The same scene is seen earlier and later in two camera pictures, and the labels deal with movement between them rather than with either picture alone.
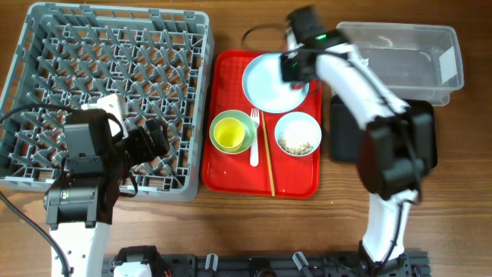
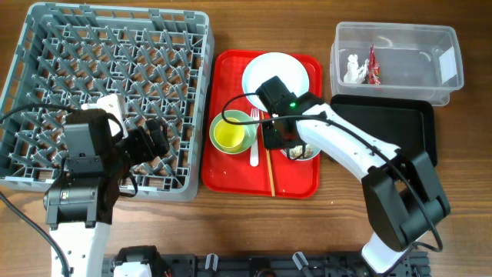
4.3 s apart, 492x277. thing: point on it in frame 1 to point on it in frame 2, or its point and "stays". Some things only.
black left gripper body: (137, 148) stays
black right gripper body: (293, 69) to (273, 140)
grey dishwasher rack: (160, 59) stays
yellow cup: (229, 133) stays
